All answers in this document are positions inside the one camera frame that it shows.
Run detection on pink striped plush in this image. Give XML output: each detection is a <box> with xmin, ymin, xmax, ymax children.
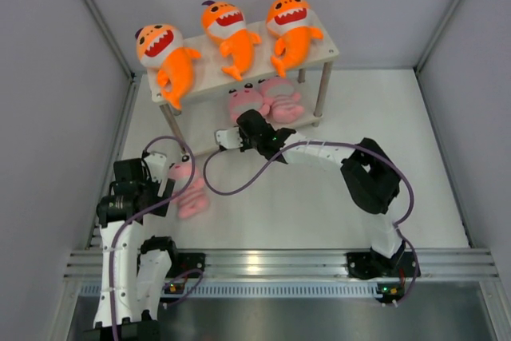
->
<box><xmin>259</xmin><ymin>77</ymin><xmax>304</xmax><ymax>124</ymax></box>
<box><xmin>228</xmin><ymin>83</ymin><xmax>270</xmax><ymax>123</ymax></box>
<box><xmin>168</xmin><ymin>154</ymin><xmax>210</xmax><ymax>220</ymax></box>

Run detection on orange shark plush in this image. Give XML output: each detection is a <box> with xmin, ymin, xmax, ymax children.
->
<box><xmin>201</xmin><ymin>0</ymin><xmax>262</xmax><ymax>81</ymax></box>
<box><xmin>266</xmin><ymin>0</ymin><xmax>324</xmax><ymax>77</ymax></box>
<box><xmin>135</xmin><ymin>23</ymin><xmax>201</xmax><ymax>111</ymax></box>

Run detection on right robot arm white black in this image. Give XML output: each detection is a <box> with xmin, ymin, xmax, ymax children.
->
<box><xmin>236</xmin><ymin>109</ymin><xmax>406</xmax><ymax>280</ymax></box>

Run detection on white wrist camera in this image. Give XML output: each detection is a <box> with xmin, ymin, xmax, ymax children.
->
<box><xmin>214</xmin><ymin>126</ymin><xmax>244</xmax><ymax>151</ymax></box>
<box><xmin>144</xmin><ymin>152</ymin><xmax>168</xmax><ymax>197</ymax></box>

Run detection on aluminium front rail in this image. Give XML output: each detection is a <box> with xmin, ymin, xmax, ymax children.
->
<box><xmin>63</xmin><ymin>248</ymin><xmax>500</xmax><ymax>298</ymax></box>

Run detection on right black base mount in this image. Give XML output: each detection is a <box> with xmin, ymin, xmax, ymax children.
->
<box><xmin>347</xmin><ymin>249</ymin><xmax>422</xmax><ymax>280</ymax></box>

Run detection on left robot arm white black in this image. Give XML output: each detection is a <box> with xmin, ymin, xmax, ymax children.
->
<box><xmin>83</xmin><ymin>153</ymin><xmax>180</xmax><ymax>340</ymax></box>

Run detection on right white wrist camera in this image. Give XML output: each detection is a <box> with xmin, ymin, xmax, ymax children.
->
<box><xmin>214</xmin><ymin>126</ymin><xmax>244</xmax><ymax>151</ymax></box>

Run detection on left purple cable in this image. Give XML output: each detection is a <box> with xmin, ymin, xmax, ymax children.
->
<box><xmin>107</xmin><ymin>136</ymin><xmax>207</xmax><ymax>341</ymax></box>

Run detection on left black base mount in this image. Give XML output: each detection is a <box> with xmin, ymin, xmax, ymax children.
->
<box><xmin>166</xmin><ymin>252</ymin><xmax>206</xmax><ymax>279</ymax></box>

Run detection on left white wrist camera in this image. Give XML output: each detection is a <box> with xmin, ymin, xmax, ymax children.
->
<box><xmin>144</xmin><ymin>152</ymin><xmax>168</xmax><ymax>197</ymax></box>

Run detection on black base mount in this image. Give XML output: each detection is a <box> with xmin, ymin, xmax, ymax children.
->
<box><xmin>166</xmin><ymin>252</ymin><xmax>206</xmax><ymax>279</ymax></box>
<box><xmin>347</xmin><ymin>249</ymin><xmax>422</xmax><ymax>280</ymax></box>

